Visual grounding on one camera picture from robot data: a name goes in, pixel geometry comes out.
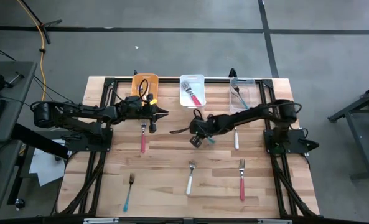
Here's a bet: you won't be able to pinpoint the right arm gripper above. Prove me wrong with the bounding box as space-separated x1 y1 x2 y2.
170 113 218 149

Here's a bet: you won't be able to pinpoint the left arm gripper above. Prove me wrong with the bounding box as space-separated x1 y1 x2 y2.
115 93 170 134

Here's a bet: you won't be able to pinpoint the orange plastic bin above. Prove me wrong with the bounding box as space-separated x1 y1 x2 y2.
130 73 159 111

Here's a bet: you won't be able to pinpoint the white plastic bin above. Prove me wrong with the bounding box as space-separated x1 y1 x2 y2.
179 74 207 112

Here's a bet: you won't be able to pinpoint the clear plastic bin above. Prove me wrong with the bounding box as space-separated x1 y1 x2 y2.
228 76 259 113

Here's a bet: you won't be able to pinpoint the white paper sheets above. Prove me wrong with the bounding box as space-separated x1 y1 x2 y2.
28 139 67 187

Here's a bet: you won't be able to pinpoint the grey desk with keyboard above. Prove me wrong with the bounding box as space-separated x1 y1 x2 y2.
0 60 38 144

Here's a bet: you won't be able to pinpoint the black tripod stand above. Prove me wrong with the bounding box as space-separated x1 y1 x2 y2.
16 0 63 45

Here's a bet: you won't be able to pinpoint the dark grey side desk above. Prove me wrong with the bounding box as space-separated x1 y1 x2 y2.
327 80 369 181

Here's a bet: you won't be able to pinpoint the grey desk with mouse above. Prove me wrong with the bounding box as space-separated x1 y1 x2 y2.
0 139 24 220

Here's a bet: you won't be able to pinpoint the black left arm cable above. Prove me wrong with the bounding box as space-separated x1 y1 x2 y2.
108 78 151 102

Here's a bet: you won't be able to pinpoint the black aluminium table frame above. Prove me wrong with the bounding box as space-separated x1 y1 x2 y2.
59 76 320 218

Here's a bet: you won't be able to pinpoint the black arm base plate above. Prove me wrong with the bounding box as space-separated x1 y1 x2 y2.
66 128 114 153
263 129 309 155

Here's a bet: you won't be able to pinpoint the silver metal bracket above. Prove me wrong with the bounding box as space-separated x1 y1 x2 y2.
257 218 293 224
83 217 119 224

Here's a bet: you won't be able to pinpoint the yellow power cable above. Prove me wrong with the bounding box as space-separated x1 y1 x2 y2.
16 0 48 102

